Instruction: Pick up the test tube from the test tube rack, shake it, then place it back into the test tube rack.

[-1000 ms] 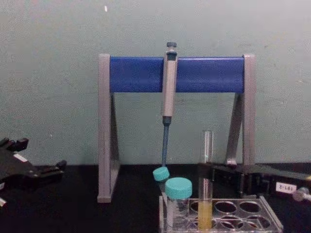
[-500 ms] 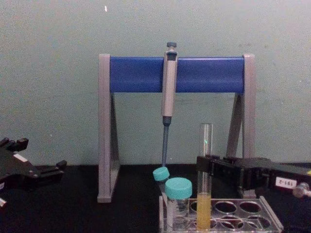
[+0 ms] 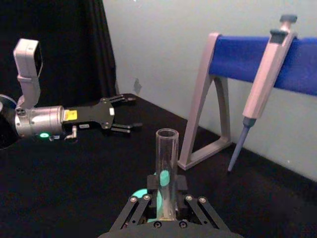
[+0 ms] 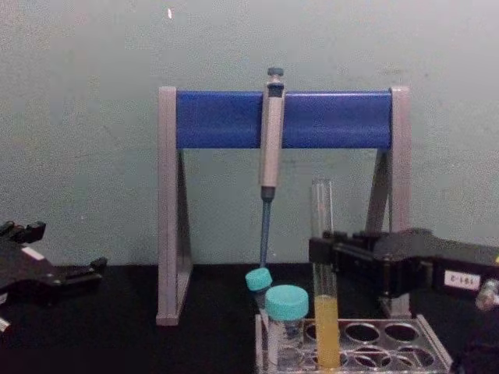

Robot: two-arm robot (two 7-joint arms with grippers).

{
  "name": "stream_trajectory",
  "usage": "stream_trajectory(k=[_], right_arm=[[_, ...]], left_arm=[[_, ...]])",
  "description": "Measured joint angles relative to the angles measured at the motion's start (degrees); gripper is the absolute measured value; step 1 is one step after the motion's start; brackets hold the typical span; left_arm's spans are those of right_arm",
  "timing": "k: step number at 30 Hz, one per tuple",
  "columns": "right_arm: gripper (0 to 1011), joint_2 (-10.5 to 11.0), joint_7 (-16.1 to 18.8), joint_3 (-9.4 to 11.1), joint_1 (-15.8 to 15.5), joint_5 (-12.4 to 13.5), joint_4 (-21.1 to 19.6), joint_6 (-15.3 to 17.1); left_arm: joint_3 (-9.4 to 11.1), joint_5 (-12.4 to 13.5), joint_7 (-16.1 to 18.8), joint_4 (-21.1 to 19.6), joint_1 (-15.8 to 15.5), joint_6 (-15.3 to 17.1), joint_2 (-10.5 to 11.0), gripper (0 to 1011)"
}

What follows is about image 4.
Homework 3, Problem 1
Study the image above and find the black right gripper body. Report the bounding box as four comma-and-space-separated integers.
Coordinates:
373, 228, 499, 300

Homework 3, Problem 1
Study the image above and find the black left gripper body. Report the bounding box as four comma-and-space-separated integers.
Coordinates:
0, 237, 73, 309

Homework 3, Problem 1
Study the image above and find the glass tube with yellow liquid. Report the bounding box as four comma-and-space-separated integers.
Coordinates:
310, 178, 341, 369

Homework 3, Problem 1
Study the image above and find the large teal-capped plastic tube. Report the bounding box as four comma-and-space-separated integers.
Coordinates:
264, 284, 310, 369

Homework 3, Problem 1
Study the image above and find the small teal-capped plastic tube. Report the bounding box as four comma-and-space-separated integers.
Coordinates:
244, 266, 274, 312

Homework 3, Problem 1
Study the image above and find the clear plastic tube rack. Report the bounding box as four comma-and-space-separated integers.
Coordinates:
254, 313, 454, 374

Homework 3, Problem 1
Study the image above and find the grey pipette with blue tip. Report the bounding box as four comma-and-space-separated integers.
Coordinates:
257, 66, 285, 270

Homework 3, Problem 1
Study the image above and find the grey and blue pipette stand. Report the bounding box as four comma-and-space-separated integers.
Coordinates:
156, 86, 413, 326

